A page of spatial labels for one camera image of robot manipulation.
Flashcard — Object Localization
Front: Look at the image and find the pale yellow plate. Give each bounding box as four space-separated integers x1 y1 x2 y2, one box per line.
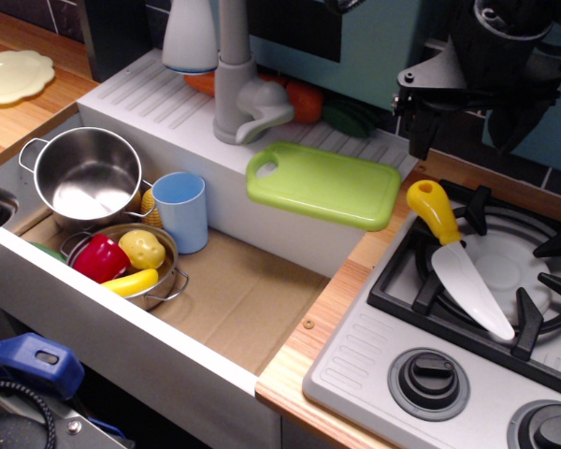
0 51 55 105

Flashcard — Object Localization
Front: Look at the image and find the yellow toy corn cob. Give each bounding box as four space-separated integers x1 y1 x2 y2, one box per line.
140 188 164 228

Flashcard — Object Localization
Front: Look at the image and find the light blue plastic cup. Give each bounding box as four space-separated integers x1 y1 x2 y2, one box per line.
152 172 209 254

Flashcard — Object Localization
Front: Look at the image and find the yellow handled white toy knife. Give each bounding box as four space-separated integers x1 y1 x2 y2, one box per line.
406 180 515 340

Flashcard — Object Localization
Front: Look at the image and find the orange toy carrot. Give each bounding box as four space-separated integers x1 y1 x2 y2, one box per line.
183 72 324 123

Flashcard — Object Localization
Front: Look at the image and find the grey toy faucet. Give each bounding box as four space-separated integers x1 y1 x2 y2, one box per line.
213 1 295 145

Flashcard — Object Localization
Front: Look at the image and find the white bottle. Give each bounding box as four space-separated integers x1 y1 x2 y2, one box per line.
162 0 218 75

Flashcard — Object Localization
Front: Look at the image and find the grey stove knob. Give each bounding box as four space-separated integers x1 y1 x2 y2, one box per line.
387 348 470 422
507 400 561 449

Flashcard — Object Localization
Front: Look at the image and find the black braided cable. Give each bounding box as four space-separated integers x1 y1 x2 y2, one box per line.
0 379 57 449

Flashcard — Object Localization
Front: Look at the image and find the blue clamp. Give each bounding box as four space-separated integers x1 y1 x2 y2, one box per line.
0 333 85 400

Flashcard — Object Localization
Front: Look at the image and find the white toy sink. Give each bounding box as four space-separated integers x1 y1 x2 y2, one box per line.
0 50 416 448

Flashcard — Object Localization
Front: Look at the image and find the yellow toy banana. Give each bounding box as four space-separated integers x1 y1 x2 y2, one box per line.
102 268 159 297

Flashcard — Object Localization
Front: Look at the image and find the green plastic cutting board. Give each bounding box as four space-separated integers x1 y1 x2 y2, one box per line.
246 142 402 231

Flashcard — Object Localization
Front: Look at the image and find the red toy pepper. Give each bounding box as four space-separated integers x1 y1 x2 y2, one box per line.
72 233 131 283

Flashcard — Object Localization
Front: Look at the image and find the small steel pan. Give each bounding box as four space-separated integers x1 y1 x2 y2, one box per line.
60 224 189 311

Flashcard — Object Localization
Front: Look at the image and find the green toy vegetable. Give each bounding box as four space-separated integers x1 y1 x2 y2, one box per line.
323 98 379 138

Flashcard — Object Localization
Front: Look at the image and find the yellow toy potato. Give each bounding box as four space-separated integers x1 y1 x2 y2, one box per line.
118 229 165 270

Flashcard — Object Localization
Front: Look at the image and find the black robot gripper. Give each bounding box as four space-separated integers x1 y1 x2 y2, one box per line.
393 1 561 160

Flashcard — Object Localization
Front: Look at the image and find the grey toy stove top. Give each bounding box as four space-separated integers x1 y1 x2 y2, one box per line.
301 179 561 449

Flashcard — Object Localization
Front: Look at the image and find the large steel pot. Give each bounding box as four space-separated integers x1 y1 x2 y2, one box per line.
18 127 149 230

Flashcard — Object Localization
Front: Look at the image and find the black stove grate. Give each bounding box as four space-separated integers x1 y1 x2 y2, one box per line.
367 181 561 395

